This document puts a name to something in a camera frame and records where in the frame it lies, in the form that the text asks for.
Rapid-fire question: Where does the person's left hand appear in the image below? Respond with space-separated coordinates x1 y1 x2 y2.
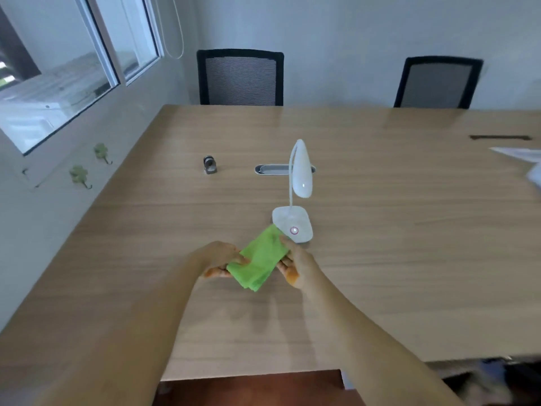
189 241 251 279

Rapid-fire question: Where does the person's right hand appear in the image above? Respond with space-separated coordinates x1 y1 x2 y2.
277 235 323 290

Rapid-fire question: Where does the green microfiber cloth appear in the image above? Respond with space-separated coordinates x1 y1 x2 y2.
226 224 291 292

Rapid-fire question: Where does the person's left forearm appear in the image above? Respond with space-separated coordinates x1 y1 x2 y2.
25 259 206 406

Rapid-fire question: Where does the person's right forearm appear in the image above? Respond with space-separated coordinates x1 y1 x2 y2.
301 270 465 406

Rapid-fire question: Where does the white desk lamp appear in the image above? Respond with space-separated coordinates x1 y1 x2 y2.
272 139 314 244

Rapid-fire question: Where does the black mesh office chair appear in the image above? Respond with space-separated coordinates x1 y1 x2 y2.
393 56 484 109
196 49 285 107

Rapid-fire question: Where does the white paper sheet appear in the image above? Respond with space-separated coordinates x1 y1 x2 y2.
489 146 541 190

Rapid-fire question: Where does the white framed window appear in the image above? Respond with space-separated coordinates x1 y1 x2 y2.
0 0 165 156

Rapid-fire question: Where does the silver table cable grommet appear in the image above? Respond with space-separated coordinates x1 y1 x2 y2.
254 164 317 176

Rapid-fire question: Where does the green clover wall hook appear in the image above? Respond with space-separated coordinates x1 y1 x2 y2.
93 143 113 165
69 165 93 190

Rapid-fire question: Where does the white blind pull cord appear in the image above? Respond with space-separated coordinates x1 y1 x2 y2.
153 0 185 60

